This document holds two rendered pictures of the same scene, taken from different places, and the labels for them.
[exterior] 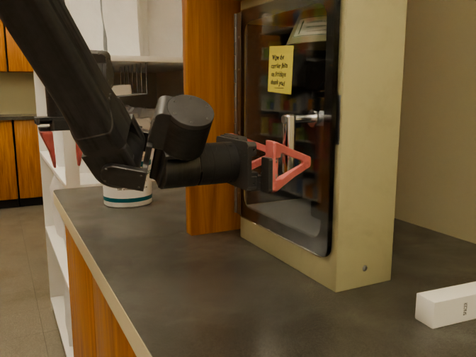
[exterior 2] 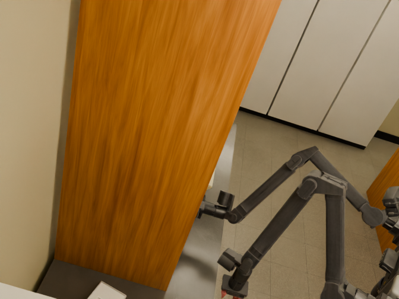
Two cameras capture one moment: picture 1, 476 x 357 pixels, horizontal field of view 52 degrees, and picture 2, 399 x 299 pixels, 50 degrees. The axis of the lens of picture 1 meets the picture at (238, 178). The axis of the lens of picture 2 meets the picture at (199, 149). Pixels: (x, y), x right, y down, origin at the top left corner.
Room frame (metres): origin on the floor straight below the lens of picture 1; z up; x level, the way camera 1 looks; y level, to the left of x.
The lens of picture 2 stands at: (2.02, 0.47, 2.51)
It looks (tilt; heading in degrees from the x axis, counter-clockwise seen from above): 37 degrees down; 203
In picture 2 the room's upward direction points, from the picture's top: 20 degrees clockwise
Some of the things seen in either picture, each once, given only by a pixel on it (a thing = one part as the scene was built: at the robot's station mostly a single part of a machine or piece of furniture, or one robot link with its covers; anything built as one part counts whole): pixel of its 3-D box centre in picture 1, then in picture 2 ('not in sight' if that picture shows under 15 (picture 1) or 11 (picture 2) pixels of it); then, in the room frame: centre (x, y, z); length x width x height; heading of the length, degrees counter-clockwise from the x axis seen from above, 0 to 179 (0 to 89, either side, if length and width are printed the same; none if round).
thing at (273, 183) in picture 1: (276, 162); not in sight; (0.66, -0.05, 1.14); 0.09 x 0.07 x 0.07; 116
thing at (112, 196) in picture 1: (127, 175); not in sight; (1.28, 0.30, 1.01); 0.13 x 0.13 x 0.15
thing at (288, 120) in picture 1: (297, 142); not in sight; (0.72, -0.09, 1.17); 0.05 x 0.03 x 0.10; 116
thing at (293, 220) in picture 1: (278, 121); not in sight; (0.83, -0.07, 1.19); 0.30 x 0.01 x 0.40; 26
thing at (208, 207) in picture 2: (219, 163); (207, 207); (0.66, 0.03, 1.14); 0.10 x 0.07 x 0.07; 26
